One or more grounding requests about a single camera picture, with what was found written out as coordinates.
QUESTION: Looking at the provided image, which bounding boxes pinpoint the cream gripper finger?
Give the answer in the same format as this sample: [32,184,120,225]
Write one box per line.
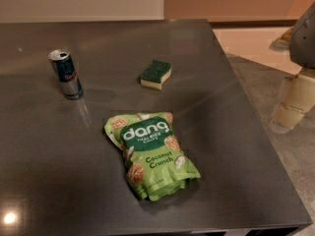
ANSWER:
[270,72,315,134]

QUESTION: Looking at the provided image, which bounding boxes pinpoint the green rice chip bag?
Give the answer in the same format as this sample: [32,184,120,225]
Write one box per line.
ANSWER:
[104,112,201,202]

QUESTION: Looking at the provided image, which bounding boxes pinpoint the green yellow sponge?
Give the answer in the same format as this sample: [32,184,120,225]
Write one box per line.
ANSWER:
[140,60,172,90]

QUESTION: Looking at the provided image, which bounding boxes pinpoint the blue silver energy drink can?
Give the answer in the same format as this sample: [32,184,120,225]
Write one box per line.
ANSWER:
[48,49,83,99]

